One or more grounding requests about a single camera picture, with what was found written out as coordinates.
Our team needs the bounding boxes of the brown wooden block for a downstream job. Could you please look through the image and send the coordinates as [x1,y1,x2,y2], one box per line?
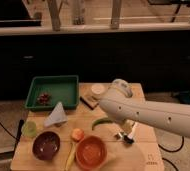
[80,95,98,110]

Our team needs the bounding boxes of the green plastic tray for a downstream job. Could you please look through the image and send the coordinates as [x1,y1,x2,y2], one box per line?
[25,75,79,111]

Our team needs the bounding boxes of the orange bowl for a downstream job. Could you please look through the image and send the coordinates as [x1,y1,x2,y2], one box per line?
[76,136,107,170]

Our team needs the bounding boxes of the yellow banana toy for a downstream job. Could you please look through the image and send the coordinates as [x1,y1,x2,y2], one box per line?
[64,142,76,171]

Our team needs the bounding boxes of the black cable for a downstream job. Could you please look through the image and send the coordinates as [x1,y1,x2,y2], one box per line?
[0,110,18,140]
[157,135,186,171]

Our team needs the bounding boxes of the orange fruit toy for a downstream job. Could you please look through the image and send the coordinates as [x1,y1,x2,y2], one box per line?
[71,128,84,142]

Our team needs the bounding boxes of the green chili pepper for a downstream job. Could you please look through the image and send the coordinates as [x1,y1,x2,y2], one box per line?
[92,117,113,130]

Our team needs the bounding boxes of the red berry cluster toy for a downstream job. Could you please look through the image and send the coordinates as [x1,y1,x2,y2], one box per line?
[37,93,51,105]

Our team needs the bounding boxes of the white folded cloth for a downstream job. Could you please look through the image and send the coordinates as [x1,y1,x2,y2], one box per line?
[44,102,67,127]

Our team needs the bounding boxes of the light green cup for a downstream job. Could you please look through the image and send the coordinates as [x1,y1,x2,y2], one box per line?
[21,121,37,138]

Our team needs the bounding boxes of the purple bowl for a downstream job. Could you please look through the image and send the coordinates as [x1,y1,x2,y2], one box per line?
[32,131,60,161]

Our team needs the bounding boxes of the black white dish brush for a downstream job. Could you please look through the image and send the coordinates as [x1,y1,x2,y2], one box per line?
[122,122,138,146]

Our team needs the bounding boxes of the black cable left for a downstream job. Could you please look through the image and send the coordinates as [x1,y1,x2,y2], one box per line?
[0,110,18,140]

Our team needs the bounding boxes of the black cable right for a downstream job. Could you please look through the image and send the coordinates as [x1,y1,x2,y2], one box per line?
[157,135,186,171]

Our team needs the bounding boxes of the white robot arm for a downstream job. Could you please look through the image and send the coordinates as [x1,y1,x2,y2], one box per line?
[99,79,190,138]

